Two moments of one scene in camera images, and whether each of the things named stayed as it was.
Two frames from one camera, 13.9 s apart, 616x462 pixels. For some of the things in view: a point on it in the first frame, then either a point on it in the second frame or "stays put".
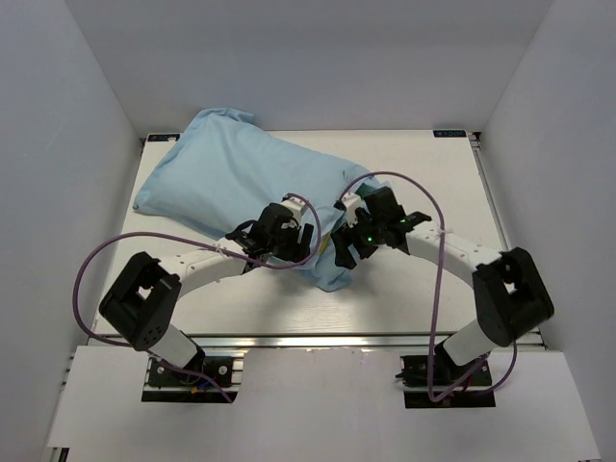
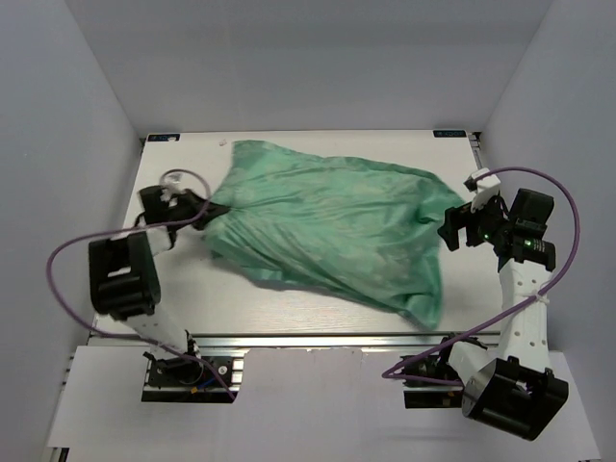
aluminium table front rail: [299, 341] stays put
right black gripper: [345, 236] to [461, 217]
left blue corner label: [163, 137] stays put
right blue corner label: [449, 133] stays put
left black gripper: [295, 251] to [197, 206]
